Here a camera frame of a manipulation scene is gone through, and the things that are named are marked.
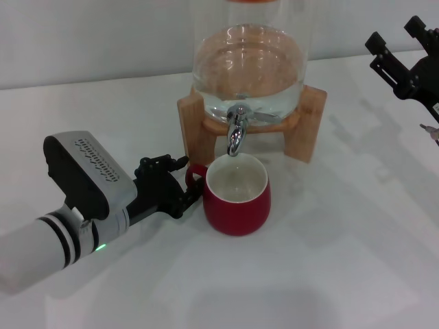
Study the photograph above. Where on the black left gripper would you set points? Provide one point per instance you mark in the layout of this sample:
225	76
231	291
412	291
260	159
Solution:
154	195

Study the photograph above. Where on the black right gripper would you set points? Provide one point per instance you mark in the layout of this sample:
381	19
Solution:
425	82

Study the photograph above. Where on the red ceramic cup white inside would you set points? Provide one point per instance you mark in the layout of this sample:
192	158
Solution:
236	216

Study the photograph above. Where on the chrome faucet with lever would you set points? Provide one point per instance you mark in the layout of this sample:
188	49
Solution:
236	137

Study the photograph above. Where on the wooden dispenser stand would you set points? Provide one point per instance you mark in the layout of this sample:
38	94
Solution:
305	137

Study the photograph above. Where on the clear glass water dispenser jar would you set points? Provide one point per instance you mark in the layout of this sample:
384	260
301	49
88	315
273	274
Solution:
250	68

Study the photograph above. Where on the silver and black wrist camera box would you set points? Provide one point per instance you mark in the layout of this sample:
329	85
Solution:
89	171

